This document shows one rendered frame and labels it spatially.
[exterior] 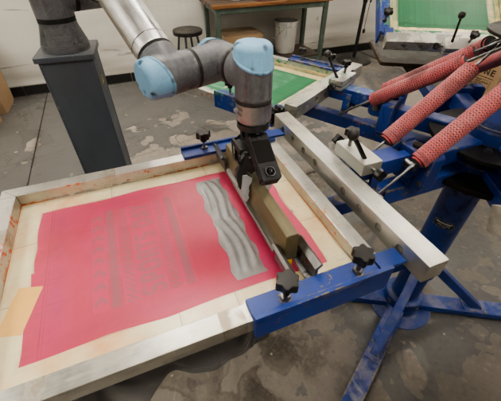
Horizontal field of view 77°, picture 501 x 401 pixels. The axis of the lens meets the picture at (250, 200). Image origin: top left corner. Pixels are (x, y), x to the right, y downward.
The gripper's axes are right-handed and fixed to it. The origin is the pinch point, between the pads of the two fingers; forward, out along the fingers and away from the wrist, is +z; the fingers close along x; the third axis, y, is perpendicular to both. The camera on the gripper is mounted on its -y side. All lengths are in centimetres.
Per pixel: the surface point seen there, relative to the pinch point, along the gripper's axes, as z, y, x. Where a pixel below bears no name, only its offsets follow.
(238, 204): 5.3, 4.4, 3.1
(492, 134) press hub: -4, -4, -75
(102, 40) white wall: 50, 380, 36
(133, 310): 5.3, -16.9, 32.9
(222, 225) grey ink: 4.8, -1.7, 9.7
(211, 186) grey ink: 4.9, 14.3, 7.9
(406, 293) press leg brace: 73, -8, -71
